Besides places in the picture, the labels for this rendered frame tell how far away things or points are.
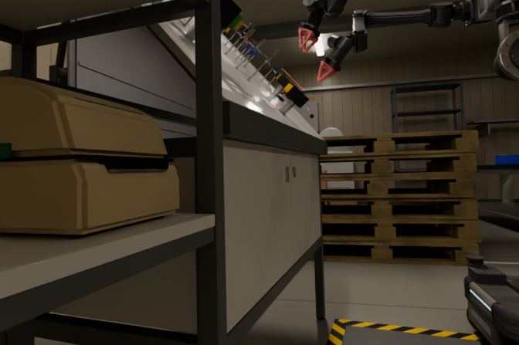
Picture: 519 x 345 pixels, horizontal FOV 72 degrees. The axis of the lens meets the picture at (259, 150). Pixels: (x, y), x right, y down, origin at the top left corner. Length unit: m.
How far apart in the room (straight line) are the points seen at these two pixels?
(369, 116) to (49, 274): 7.45
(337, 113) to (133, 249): 7.33
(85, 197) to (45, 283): 0.10
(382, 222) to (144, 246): 2.59
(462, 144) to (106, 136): 2.78
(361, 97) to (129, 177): 7.36
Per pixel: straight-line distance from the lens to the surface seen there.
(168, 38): 0.79
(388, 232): 2.96
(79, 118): 0.46
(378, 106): 7.72
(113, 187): 0.45
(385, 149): 2.92
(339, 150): 6.71
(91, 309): 0.92
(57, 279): 0.37
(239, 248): 0.83
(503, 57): 1.64
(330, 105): 7.70
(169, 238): 0.49
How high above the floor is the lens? 0.73
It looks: 3 degrees up
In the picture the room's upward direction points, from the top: 2 degrees counter-clockwise
